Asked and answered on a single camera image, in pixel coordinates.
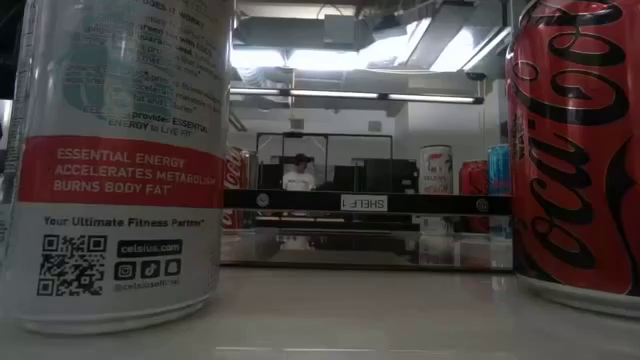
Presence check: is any black background workstation frame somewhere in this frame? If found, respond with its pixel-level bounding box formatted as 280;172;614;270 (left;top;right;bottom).
255;131;394;192

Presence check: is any red Coca-Cola can black lettering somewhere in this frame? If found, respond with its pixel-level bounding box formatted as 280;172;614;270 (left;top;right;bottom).
504;0;640;320

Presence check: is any grey ceiling air duct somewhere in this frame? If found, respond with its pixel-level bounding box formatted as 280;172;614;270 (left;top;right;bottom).
232;13;376;51

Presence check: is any red Coca-Cola can white lettering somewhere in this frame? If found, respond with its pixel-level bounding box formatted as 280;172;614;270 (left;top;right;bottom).
222;146;247;232

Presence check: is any long ceiling light bar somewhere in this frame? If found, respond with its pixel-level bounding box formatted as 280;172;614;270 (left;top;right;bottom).
228;87;485;106

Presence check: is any white Celsius can red band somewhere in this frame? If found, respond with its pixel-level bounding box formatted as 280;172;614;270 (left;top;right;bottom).
418;144;454;236
0;0;236;335

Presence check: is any black computer monitor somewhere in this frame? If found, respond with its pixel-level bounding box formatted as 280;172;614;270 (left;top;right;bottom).
351;157;420;194
258;162;284;191

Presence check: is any wooden shelf with black rail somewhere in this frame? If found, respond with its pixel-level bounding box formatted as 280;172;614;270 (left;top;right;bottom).
219;188;515;272

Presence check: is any person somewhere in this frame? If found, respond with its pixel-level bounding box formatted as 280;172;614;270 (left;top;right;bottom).
281;152;317;192

